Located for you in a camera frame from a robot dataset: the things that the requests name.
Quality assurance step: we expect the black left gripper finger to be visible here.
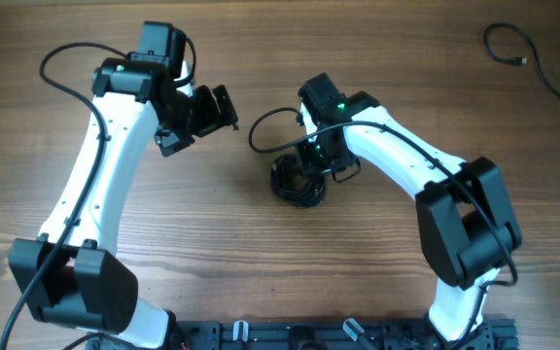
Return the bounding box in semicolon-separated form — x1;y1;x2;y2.
155;130;194;158
212;85;239;130

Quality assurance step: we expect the black cable bundle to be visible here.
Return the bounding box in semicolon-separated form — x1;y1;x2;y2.
269;153;328;209

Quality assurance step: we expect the black usb cable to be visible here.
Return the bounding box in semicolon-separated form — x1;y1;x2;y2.
482;21;560;105

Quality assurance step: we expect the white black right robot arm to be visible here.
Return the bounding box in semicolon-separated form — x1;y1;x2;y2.
296;73;522;347

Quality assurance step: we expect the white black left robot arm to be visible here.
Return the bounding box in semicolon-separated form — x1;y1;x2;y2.
8;21;238;349

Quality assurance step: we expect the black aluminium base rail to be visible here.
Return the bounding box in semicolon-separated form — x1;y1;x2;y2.
158;319;520;350

